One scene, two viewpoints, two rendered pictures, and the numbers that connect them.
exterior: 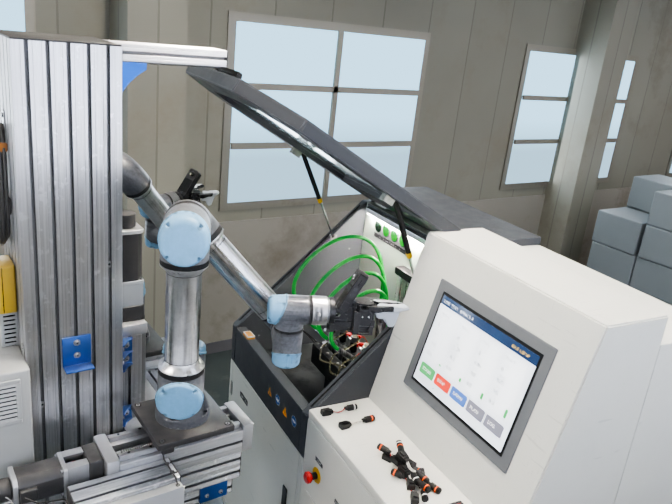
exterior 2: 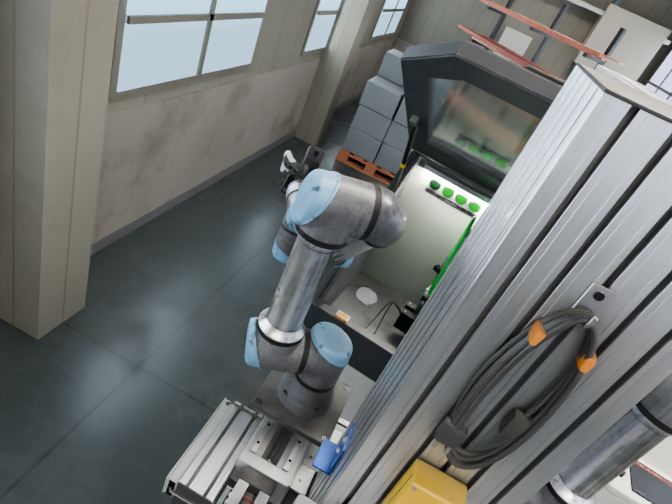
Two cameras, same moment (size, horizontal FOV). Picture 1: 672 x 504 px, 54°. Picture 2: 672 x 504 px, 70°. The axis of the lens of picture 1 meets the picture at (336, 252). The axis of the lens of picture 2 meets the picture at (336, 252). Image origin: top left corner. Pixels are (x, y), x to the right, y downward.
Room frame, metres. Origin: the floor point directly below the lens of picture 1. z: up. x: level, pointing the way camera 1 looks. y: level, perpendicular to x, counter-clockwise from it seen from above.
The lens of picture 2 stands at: (1.46, 1.41, 2.06)
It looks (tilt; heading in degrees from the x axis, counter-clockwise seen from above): 32 degrees down; 312
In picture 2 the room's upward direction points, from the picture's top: 25 degrees clockwise
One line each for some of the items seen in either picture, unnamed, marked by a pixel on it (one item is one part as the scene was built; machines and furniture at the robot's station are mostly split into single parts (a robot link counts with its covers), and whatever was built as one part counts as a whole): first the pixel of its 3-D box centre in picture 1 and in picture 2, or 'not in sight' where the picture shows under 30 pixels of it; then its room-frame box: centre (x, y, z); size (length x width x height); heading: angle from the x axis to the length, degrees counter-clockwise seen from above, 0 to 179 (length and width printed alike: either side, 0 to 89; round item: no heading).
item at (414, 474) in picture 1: (407, 467); not in sight; (1.53, -0.26, 1.01); 0.23 x 0.11 x 0.06; 30
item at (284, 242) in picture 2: (158, 233); (295, 242); (2.30, 0.66, 1.34); 0.11 x 0.08 x 0.11; 62
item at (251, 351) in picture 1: (269, 382); (384, 364); (2.12, 0.19, 0.87); 0.62 x 0.04 x 0.16; 30
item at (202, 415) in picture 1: (182, 399); not in sight; (1.61, 0.38, 1.09); 0.15 x 0.15 x 0.10
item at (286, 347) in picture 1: (286, 341); not in sight; (1.55, 0.10, 1.34); 0.11 x 0.08 x 0.11; 11
